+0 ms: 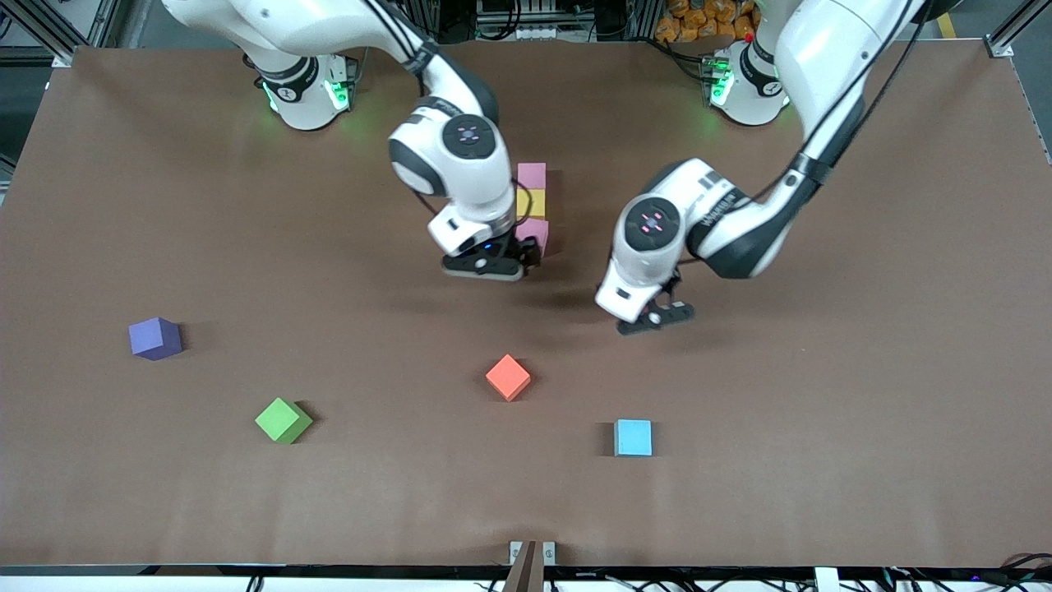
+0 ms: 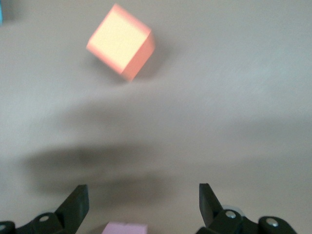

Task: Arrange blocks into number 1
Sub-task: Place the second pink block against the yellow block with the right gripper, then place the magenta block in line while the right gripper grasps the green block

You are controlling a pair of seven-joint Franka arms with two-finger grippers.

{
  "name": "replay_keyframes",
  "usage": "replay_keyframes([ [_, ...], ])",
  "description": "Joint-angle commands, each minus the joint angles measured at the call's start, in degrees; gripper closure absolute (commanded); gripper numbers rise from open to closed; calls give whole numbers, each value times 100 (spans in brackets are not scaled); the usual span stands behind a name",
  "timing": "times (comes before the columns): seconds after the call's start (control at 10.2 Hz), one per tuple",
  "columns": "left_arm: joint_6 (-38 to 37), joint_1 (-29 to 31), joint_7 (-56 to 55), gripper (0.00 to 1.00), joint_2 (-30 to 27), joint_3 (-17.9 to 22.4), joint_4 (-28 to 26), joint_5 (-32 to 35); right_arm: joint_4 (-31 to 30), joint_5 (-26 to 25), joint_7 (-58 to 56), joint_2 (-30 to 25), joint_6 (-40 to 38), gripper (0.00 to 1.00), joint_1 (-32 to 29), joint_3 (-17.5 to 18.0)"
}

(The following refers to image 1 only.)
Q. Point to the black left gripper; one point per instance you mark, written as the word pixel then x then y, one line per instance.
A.
pixel 671 284

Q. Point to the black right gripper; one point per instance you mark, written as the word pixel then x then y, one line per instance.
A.
pixel 528 247

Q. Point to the pink foam block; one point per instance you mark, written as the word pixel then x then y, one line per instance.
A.
pixel 532 175
pixel 538 228

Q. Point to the yellow foam block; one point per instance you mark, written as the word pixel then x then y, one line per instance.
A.
pixel 534 204

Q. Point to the green foam block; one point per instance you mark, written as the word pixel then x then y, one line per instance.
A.
pixel 281 421

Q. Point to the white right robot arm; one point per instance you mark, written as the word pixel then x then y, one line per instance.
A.
pixel 468 164

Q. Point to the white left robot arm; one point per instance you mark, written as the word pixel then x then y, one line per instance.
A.
pixel 657 230

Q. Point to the orange foam block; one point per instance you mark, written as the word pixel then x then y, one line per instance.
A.
pixel 508 377

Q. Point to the light blue foam block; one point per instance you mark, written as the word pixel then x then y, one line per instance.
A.
pixel 634 438

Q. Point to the grey metal equipment rack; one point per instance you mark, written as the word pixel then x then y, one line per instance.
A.
pixel 526 20

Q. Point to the bag of orange items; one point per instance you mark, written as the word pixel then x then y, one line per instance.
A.
pixel 699 20

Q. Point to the white tag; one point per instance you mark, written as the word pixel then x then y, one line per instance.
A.
pixel 826 580

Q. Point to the purple foam block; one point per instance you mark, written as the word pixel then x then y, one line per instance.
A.
pixel 154 339

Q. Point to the small metal table bracket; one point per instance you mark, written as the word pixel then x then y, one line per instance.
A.
pixel 549 552

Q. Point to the aluminium frame post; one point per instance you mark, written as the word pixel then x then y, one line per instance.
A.
pixel 1015 29
pixel 57 29

